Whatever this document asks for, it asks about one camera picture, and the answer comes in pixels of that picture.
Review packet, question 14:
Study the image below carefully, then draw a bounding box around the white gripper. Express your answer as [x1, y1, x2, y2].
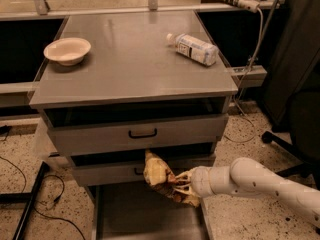
[174, 166, 214, 198]

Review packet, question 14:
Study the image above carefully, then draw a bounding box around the brown chip bag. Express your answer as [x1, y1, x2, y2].
[143, 149, 200, 207]

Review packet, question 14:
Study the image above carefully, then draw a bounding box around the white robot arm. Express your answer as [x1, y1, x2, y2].
[174, 157, 320, 228]

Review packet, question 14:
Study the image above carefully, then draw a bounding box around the grey bottom drawer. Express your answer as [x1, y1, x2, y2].
[90, 181, 211, 240]

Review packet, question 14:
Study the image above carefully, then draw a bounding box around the grey drawer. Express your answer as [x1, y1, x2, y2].
[90, 181, 211, 240]
[71, 142, 216, 186]
[48, 97, 230, 156]

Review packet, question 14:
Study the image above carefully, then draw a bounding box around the grey top drawer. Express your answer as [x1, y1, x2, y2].
[48, 97, 230, 156]

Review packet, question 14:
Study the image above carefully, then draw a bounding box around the grey middle drawer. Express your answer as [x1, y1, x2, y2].
[71, 142, 216, 186]

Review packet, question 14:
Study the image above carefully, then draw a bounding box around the grey drawer cabinet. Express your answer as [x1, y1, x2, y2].
[29, 9, 239, 240]

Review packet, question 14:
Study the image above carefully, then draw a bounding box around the clear plastic water bottle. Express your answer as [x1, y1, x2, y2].
[166, 33, 218, 67]

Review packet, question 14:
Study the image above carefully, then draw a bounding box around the black office chair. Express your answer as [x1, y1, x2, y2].
[261, 90, 320, 192]

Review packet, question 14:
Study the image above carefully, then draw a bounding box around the black floor stand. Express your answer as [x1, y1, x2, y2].
[0, 162, 49, 240]

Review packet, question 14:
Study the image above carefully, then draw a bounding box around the white bowl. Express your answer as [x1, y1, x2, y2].
[43, 38, 91, 66]

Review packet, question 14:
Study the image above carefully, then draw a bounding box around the grey cable on floor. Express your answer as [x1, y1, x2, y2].
[223, 8, 264, 144]

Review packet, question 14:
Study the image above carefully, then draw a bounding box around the black floor cable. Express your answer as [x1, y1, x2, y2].
[0, 155, 87, 240]

